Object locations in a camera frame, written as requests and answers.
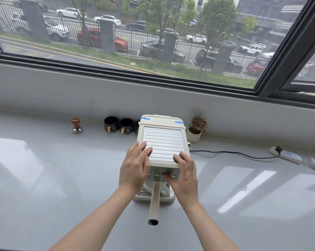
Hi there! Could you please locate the person's left hand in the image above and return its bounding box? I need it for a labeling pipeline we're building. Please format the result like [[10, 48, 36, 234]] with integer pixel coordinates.
[[118, 141, 153, 193]]

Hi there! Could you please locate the person's right hand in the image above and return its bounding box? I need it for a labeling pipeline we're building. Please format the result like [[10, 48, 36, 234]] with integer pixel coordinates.
[[161, 151, 200, 205]]

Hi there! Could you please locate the cream espresso machine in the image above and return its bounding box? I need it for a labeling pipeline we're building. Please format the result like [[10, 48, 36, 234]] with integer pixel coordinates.
[[133, 114, 192, 206]]

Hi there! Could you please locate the person's left forearm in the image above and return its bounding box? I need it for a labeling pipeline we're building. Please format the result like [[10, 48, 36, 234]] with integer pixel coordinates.
[[48, 186, 137, 251]]

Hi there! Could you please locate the person's right forearm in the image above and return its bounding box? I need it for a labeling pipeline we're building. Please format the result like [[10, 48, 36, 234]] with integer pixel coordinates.
[[178, 198, 242, 251]]

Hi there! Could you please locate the white cup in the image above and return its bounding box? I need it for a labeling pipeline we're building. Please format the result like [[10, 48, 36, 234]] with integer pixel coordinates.
[[143, 180, 174, 197]]

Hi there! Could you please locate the small plant in white pot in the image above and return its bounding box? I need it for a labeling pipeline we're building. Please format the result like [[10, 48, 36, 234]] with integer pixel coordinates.
[[188, 115, 208, 143]]

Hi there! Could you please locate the grey car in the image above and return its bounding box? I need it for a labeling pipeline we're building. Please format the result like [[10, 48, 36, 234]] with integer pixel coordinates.
[[140, 41, 186, 63]]

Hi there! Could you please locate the black suv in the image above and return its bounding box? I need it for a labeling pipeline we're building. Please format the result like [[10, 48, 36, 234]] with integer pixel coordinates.
[[195, 48, 243, 74]]

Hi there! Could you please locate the white power strip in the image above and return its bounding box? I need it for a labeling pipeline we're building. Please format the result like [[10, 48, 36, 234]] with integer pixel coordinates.
[[268, 146, 303, 164]]

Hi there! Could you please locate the black metal fence with pillars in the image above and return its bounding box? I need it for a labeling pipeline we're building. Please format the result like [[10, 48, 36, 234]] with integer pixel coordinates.
[[0, 0, 248, 77]]

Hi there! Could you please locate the red car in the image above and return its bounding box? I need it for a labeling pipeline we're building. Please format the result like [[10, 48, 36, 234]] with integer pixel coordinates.
[[246, 58, 269, 77], [77, 28, 129, 52]]

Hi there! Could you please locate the dark sedan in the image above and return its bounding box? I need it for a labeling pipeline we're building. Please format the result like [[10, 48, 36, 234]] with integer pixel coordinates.
[[126, 20, 151, 31]]

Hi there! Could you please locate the white sedan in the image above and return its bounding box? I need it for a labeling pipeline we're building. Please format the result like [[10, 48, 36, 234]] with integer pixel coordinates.
[[56, 7, 87, 19], [94, 15, 122, 27]]

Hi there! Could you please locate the green tree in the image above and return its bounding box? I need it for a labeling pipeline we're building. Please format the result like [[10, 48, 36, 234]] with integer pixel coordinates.
[[137, 0, 185, 60], [197, 0, 239, 75]]

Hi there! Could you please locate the white off-road car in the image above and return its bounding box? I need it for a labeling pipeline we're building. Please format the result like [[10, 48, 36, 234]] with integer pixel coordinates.
[[238, 44, 267, 56]]

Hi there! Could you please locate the white suv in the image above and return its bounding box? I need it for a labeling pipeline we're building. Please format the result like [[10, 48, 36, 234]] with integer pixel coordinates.
[[10, 12, 70, 42]]

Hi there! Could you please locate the beige portafilter handle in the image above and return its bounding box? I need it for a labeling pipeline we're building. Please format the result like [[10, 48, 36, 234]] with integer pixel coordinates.
[[148, 183, 161, 226]]

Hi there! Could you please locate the black power cable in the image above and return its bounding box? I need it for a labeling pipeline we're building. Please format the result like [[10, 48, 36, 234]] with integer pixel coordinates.
[[190, 150, 279, 160]]

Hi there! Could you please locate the wooden handled coffee tamper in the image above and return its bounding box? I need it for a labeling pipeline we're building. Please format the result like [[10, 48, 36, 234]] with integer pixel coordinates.
[[71, 118, 84, 134]]

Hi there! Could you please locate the white power strip cable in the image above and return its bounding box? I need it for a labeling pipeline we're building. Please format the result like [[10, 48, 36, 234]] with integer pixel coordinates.
[[301, 160, 315, 177]]

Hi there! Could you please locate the dark window frame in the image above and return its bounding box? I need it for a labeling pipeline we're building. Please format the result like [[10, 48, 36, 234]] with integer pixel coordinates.
[[0, 0, 315, 111]]

